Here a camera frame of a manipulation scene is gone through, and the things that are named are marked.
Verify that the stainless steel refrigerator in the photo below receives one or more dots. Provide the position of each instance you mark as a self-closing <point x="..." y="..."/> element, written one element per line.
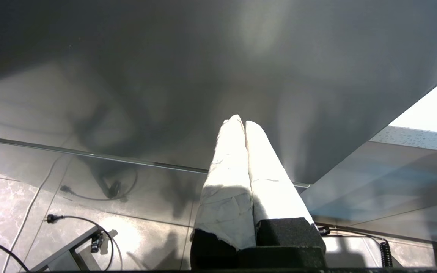
<point x="127" y="76"/>

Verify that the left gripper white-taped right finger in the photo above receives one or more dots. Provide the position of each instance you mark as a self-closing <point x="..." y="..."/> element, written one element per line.
<point x="275" y="197"/>

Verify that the grey base cabinet front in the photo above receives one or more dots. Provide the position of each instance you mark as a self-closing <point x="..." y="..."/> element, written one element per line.
<point x="393" y="182"/>

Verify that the grey metal frame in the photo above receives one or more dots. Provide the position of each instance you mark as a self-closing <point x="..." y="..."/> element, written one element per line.
<point x="66" y="250"/>

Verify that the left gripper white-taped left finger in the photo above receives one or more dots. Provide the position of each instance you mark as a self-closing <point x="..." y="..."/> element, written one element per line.
<point x="226" y="197"/>

